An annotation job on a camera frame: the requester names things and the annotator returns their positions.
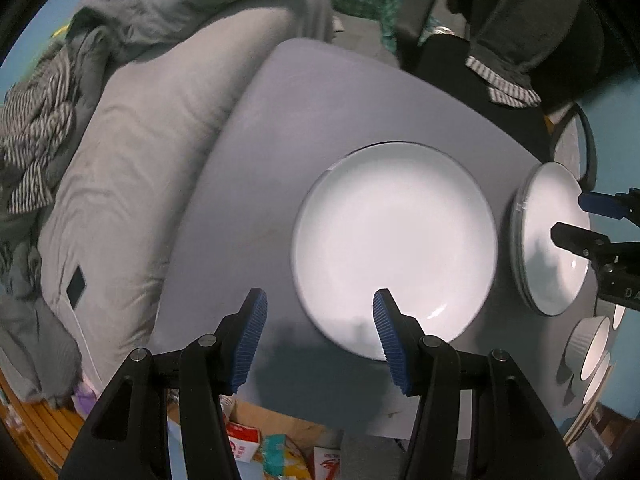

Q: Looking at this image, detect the white box red print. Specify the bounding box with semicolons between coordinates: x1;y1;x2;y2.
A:
312;447;344;480

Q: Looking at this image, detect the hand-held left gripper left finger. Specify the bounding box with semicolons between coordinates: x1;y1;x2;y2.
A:
59;287;268;480

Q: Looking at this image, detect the white plate grey rim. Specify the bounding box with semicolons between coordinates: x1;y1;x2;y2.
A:
510;175;532;308
517;161;592;317

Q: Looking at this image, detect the cardboard box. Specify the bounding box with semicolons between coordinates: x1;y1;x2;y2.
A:
167;396;346;480

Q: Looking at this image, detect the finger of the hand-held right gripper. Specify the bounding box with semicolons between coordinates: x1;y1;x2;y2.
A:
550;222;640;262
578;187;640;221

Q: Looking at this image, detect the black phone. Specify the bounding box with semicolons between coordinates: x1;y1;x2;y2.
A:
66;267;87;309

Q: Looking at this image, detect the dark grey garment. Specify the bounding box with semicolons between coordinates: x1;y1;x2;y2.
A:
446;0;588;88

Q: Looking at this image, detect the green snack packet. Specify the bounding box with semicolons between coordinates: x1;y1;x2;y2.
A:
259;432;307;480

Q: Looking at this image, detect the purple item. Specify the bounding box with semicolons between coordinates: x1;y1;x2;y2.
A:
71;381;102;417

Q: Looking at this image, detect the large white plate black rim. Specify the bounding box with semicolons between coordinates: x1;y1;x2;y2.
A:
291;141;499;362

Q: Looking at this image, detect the black office chair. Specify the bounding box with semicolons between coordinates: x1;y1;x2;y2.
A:
395;0;608;166

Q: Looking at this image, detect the striped knit garment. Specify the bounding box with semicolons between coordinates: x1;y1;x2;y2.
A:
465;55;542;109

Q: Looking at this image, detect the red and white carton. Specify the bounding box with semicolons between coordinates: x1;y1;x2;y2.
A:
226;421;264;465

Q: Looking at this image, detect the grey crumpled cloth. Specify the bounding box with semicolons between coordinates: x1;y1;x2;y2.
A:
0;237;85;408

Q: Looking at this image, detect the beige plate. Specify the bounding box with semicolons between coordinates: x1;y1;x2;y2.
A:
564;399;599;449

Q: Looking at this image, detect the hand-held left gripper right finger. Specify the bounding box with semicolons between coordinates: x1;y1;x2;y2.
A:
373;288;581;480

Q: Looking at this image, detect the striped cloth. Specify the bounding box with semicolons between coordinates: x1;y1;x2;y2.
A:
0;49;78;217

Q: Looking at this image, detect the white cable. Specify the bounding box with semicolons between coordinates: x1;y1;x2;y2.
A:
70;305;103;388

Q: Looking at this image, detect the grey bed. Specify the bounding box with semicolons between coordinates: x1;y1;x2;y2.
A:
39;0;335;398

